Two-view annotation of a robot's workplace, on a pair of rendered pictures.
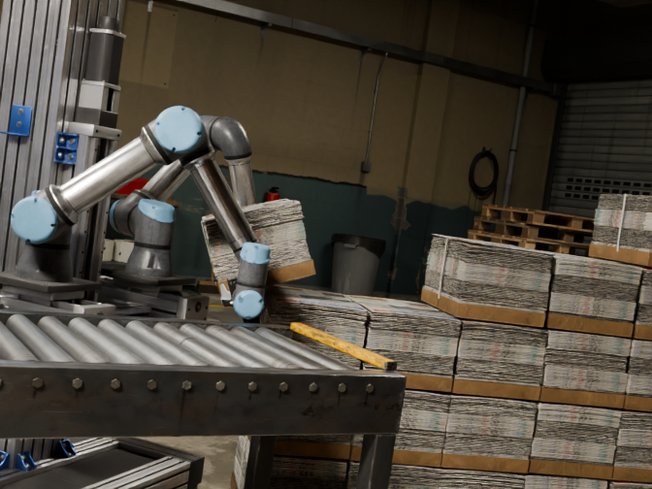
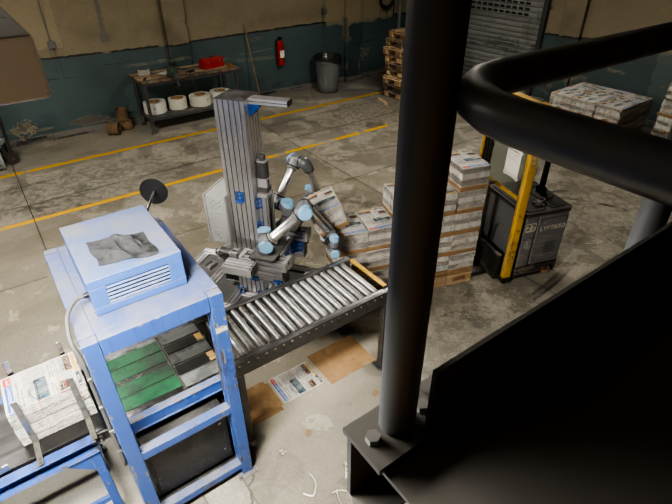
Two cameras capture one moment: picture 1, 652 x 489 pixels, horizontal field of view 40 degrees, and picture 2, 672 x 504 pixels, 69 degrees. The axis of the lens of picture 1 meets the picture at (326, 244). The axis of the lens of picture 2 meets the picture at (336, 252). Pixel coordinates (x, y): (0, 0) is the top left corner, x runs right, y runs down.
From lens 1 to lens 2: 2.24 m
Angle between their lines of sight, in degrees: 31
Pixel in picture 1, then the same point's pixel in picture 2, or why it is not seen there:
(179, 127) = (306, 213)
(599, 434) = (445, 244)
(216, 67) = not seen: outside the picture
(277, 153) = (277, 16)
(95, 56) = (260, 171)
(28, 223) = (265, 249)
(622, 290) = (451, 201)
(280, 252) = (337, 220)
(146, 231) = (286, 212)
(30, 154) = (246, 207)
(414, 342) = (384, 235)
